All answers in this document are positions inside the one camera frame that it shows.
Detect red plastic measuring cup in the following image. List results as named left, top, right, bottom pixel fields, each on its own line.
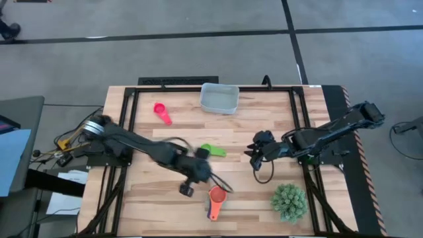
left=153, top=102, right=173, bottom=126

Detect black panel with striped edge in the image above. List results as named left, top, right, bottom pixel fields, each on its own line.
left=321, top=85, right=388, bottom=237

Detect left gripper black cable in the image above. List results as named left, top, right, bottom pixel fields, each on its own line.
left=209, top=171, right=235, bottom=194

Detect green potted artificial plant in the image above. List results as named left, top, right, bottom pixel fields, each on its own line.
left=270, top=183, right=309, bottom=224

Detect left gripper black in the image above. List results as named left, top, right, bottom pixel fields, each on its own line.
left=176, top=147, right=213, bottom=198

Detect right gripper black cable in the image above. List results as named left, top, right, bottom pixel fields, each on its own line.
left=252, top=160, right=276, bottom=185

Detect person's foot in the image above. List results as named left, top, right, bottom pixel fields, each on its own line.
left=0, top=13, right=22, bottom=42

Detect grey side desk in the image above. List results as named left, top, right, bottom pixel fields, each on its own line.
left=0, top=95, right=46, bottom=238

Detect black aluminium table frame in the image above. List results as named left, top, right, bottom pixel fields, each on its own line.
left=76, top=85, right=358, bottom=238

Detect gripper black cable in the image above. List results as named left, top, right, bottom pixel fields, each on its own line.
left=252, top=160, right=276, bottom=185
left=209, top=171, right=235, bottom=194

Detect orange plastic measuring cup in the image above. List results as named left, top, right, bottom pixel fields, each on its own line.
left=208, top=185, right=229, bottom=221

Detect blue paper folder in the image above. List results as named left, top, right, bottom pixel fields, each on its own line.
left=0, top=128, right=32, bottom=198

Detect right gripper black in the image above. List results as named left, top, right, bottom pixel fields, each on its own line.
left=244, top=130, right=293, bottom=172

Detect green plastic measuring cup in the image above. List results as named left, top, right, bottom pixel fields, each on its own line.
left=200, top=143, right=228, bottom=158

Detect black ridged floor mat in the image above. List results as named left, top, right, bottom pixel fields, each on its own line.
left=137, top=75, right=220, bottom=87

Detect black cable bundle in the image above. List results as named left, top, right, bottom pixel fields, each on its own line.
left=29, top=105, right=104, bottom=166

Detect black floor cable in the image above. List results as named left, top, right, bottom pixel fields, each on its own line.
left=389, top=121, right=423, bottom=161

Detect white paper sheets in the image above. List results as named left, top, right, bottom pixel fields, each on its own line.
left=46, top=169, right=89, bottom=216

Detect grey plastic basket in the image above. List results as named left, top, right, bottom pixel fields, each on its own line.
left=199, top=82, right=241, bottom=116

